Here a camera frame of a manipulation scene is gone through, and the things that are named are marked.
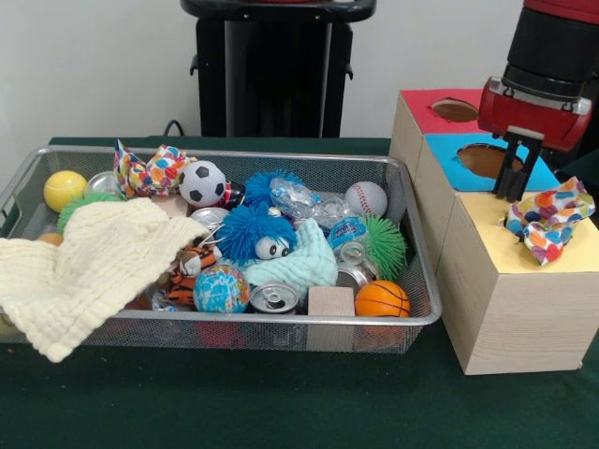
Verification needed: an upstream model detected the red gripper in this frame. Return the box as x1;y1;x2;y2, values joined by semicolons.
476;77;593;203

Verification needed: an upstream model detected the colourful dotted napkin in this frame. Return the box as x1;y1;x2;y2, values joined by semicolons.
111;138;198;201
504;176;596;267

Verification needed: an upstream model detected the wooden box with three holes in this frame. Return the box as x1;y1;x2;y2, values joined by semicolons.
388;88;592;377

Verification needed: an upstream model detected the silver mesh bin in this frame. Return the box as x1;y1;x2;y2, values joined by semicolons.
0;144;444;355

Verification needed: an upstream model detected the green cloth side table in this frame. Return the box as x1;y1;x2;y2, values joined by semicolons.
556;153;599;191

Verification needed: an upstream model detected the black upright board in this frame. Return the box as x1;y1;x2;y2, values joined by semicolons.
542;69;599;177

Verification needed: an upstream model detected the green spiky ball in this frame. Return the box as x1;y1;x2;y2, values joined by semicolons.
358;213;408;282

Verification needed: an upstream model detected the white baseball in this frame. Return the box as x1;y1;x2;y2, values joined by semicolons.
344;181;389;219

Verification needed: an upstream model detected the orange basketball toy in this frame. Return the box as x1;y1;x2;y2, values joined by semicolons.
354;280;412;319

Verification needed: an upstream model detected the light blue cloth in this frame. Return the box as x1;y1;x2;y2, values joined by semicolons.
242;217;339;289

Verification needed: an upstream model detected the blue spiky ball with eyes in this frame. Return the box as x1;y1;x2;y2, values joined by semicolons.
214;201;300;268

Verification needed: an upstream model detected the black and white soccer ball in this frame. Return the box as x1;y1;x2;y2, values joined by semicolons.
179;160;228;207

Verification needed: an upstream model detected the small globe ball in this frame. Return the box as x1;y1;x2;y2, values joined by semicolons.
193;264;251;314

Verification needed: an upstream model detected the dark green tablecloth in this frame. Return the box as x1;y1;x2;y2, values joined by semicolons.
0;135;599;449

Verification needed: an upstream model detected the cream waffle cloth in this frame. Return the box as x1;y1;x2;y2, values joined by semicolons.
0;196;210;364

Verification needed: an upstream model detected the yellow tennis ball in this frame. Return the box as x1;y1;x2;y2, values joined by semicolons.
43;170;89;214

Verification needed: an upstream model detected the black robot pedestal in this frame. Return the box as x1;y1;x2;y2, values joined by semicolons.
180;0;378;138

